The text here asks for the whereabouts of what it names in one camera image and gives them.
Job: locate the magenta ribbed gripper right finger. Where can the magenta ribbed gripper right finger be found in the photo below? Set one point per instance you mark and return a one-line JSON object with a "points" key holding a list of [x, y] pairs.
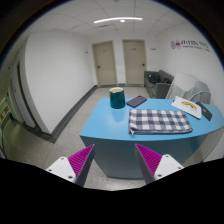
{"points": [[153, 165]]}

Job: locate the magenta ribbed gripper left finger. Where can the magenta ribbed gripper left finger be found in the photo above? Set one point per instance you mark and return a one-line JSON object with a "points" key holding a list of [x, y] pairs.
{"points": [[74, 168]]}

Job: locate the blue white checkered towel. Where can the blue white checkered towel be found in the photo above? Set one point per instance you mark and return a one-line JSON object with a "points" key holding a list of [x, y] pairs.
{"points": [[145, 121]]}

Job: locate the purple smartphone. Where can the purple smartphone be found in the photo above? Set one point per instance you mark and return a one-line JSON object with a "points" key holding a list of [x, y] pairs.
{"points": [[136, 101]]}

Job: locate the white rainbow notebook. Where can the white rainbow notebook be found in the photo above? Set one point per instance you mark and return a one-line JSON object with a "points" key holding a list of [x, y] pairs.
{"points": [[187, 106]]}

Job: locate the black phone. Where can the black phone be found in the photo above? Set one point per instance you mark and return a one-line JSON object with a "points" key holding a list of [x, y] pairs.
{"points": [[206, 113]]}

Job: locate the dark green mug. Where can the dark green mug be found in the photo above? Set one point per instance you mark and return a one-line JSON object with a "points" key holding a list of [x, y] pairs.
{"points": [[117, 97]]}

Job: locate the grey sofa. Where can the grey sofa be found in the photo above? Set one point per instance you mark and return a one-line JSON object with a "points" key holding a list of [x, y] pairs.
{"points": [[158, 90]]}

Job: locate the white covered chair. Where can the white covered chair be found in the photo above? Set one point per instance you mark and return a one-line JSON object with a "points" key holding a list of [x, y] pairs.
{"points": [[189, 87]]}

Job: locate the black bag on sofa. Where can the black bag on sofa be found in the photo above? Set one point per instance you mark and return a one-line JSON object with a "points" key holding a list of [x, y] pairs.
{"points": [[154, 78]]}

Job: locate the left beige door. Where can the left beige door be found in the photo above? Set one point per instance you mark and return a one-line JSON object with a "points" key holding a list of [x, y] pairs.
{"points": [[104, 63]]}

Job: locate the beige door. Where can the beige door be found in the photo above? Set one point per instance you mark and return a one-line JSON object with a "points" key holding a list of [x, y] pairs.
{"points": [[135, 61], [104, 63]]}

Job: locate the right beige door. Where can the right beige door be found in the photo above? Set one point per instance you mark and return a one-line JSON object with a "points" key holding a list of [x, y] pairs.
{"points": [[135, 61]]}

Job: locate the ceiling strip light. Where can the ceiling strip light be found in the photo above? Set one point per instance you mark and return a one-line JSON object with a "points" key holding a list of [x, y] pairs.
{"points": [[118, 19]]}

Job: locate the wall logo sign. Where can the wall logo sign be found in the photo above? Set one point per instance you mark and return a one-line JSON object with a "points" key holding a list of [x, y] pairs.
{"points": [[189, 44]]}

